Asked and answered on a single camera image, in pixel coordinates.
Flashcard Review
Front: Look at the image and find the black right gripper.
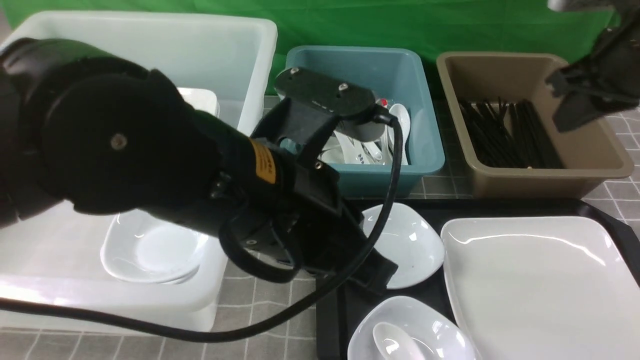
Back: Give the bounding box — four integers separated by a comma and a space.
545, 0, 640, 133

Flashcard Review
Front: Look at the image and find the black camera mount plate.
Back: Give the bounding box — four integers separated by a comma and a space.
274, 67, 377, 119

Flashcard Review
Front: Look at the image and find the white soup spoon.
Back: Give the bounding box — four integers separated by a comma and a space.
372, 322, 426, 360
389, 104, 411, 166

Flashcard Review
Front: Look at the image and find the green backdrop cloth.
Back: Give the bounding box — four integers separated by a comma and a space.
1, 0, 619, 80

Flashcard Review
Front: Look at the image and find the large white square plate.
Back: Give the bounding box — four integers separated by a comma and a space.
440, 216, 640, 360

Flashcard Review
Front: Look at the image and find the teal plastic bin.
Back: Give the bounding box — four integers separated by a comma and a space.
285, 45, 445, 198

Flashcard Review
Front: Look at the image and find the white bowls stack in tub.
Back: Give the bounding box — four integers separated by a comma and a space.
100, 210, 210, 284

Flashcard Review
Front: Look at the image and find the white bowl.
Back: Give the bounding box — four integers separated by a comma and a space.
347, 296, 479, 360
374, 202, 445, 290

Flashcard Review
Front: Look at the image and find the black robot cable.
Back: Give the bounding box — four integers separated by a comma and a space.
0, 111, 404, 343

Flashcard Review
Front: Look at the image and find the grey checked tablecloth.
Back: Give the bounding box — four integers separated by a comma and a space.
0, 96, 640, 360

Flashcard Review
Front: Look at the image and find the black serving tray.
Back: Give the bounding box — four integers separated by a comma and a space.
315, 198, 640, 360

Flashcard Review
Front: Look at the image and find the large translucent white tub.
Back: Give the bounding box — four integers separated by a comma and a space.
0, 11, 278, 332

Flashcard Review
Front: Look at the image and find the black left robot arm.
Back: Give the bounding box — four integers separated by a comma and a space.
1, 38, 398, 293

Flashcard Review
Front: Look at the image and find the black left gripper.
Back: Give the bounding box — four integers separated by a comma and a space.
218, 98, 399, 293

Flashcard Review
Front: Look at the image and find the white plates stack in tub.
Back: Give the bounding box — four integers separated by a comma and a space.
178, 88, 220, 117

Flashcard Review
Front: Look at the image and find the pile of black chopsticks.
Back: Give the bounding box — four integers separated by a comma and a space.
458, 98, 565, 169

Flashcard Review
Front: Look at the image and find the tan plastic bin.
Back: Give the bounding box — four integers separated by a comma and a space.
436, 51, 635, 199

